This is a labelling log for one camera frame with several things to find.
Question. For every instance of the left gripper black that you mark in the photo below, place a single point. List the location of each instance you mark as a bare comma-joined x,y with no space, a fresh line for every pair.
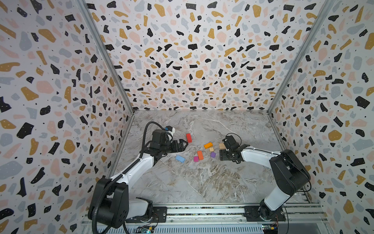
180,148

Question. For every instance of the light blue wood block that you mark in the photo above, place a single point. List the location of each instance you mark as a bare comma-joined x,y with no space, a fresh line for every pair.
180,158

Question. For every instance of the orange-red wood block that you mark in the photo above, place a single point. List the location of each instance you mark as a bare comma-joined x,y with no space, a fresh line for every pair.
200,155

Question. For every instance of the natural wood block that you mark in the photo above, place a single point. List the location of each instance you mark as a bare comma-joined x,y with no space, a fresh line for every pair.
222,146

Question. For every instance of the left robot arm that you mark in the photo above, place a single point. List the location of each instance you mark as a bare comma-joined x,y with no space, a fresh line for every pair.
111,204

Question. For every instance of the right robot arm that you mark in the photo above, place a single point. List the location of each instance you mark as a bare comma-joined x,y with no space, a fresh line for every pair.
289,173

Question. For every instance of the red wood block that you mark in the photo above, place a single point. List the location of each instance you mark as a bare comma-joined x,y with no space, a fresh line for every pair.
189,138

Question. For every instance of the yellow-orange wood block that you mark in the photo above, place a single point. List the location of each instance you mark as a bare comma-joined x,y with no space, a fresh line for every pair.
208,145

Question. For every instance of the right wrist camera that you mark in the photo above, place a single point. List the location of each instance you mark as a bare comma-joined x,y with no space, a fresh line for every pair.
231,143

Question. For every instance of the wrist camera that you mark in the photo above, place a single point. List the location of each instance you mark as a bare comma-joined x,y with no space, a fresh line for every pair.
170,130
231,143

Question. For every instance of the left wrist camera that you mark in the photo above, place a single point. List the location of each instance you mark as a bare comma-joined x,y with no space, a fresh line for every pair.
170,130

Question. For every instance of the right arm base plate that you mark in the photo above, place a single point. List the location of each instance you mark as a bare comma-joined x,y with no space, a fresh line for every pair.
257,213

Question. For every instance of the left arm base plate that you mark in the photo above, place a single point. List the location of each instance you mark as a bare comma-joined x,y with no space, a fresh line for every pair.
157,215

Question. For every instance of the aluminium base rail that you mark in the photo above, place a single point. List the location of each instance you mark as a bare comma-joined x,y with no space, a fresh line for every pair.
301,218

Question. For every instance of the left frame aluminium post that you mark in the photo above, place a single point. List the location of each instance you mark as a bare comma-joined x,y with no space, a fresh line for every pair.
102,49

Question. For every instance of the frame aluminium post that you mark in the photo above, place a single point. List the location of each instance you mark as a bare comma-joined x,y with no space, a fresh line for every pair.
322,15
102,49

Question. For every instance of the right frame aluminium post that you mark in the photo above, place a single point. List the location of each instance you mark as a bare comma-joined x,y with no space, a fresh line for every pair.
322,15

